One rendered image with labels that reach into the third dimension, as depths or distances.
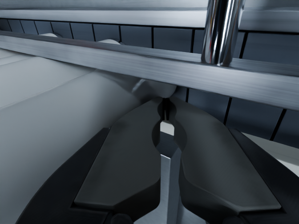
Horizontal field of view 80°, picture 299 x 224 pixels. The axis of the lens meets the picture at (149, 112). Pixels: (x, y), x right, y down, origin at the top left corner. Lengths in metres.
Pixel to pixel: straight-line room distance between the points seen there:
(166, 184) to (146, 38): 0.20
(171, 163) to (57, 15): 0.24
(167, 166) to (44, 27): 0.25
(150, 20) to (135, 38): 0.02
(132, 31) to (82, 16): 0.07
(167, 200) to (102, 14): 0.27
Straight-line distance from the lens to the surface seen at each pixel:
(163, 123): 0.16
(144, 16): 0.18
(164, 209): 0.34
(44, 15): 0.30
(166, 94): 0.15
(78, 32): 0.25
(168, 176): 0.27
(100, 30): 0.22
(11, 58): 0.20
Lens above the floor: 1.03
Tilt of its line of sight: 45 degrees down
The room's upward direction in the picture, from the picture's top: 131 degrees counter-clockwise
